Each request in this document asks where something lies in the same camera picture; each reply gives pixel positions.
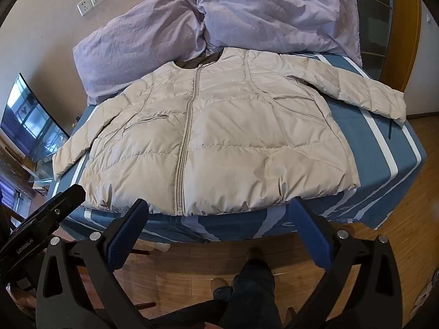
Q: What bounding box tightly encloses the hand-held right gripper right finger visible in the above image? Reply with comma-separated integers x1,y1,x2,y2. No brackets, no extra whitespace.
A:
271,197,403,329

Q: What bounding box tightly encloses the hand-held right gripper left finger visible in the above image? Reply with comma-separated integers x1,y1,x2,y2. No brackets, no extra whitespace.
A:
36,198,166,329

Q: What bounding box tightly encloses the beige puffer jacket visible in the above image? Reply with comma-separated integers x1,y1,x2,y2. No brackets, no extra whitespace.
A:
51,46,407,217

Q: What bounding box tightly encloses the glass television stand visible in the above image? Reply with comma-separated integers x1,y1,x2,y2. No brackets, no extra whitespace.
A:
30,158,58,197

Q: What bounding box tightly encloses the person's right leg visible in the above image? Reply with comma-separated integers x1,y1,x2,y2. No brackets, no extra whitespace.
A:
219,247,286,329

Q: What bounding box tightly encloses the blue striped bed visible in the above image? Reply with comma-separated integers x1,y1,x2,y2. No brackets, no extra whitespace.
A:
48,51,428,245

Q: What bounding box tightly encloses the flat screen television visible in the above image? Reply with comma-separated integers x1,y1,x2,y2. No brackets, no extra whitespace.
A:
0,73,71,164

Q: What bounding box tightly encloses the lavender pillow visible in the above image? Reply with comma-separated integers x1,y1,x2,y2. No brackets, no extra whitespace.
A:
186,0,362,67
73,0,210,106

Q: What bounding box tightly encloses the frosted glass door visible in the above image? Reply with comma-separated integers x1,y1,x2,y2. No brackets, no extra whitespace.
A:
327,0,393,80

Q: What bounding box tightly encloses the wooden door frame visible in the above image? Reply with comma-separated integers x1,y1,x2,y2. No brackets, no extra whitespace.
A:
316,0,422,93

